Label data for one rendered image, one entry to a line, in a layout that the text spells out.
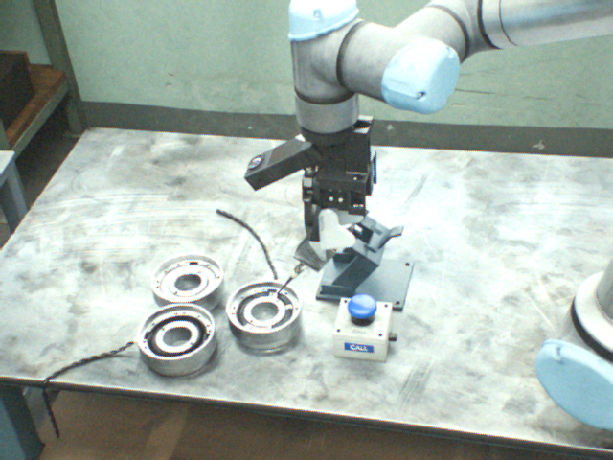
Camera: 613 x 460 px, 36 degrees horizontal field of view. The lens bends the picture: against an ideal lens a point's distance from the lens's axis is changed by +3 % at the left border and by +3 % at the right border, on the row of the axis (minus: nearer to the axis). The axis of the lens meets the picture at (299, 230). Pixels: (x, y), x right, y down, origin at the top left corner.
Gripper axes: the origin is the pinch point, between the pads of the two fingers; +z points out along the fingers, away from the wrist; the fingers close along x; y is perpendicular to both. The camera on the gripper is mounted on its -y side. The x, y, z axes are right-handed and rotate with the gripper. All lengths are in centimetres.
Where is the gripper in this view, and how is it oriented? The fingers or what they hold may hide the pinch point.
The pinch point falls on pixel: (320, 244)
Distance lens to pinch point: 124.4
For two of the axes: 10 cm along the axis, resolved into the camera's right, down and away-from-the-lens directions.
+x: 2.6, -6.3, 7.4
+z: 0.7, 7.7, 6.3
